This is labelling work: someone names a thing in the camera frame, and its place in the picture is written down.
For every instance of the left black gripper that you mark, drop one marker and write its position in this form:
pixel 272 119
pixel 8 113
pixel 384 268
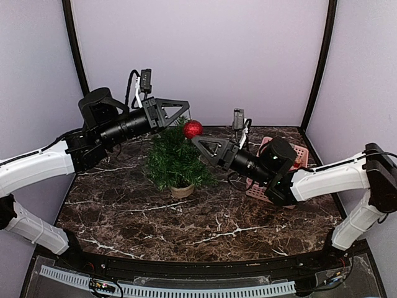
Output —
pixel 185 103

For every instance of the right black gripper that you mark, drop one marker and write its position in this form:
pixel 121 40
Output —
pixel 227 151

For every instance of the red ball ornament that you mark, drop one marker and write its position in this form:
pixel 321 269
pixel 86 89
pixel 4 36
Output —
pixel 192 128

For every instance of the small green christmas tree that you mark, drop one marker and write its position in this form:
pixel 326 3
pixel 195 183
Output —
pixel 173 162

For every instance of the pink plastic basket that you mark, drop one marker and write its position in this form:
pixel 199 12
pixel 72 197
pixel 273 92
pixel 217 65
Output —
pixel 278 157

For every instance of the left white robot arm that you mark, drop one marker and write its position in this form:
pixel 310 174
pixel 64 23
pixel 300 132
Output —
pixel 32 168

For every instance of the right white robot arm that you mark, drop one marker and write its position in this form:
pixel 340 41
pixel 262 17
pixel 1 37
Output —
pixel 372 170

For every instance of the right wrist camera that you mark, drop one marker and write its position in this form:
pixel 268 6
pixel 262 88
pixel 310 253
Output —
pixel 241 127

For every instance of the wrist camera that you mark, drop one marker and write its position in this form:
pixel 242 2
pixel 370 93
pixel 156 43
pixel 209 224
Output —
pixel 241 127
pixel 143 87

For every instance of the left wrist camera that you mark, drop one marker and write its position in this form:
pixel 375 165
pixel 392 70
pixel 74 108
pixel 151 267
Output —
pixel 143 87

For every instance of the left black frame pole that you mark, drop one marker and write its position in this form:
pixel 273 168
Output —
pixel 75 46

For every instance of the black frame pole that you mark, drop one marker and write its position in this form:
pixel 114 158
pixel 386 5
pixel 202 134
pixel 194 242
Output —
pixel 75 46
pixel 321 64

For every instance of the white perforated cable duct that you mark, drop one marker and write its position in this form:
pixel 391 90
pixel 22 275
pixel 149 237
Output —
pixel 160 287

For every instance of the right black frame pole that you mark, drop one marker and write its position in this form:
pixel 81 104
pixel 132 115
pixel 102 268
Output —
pixel 321 64

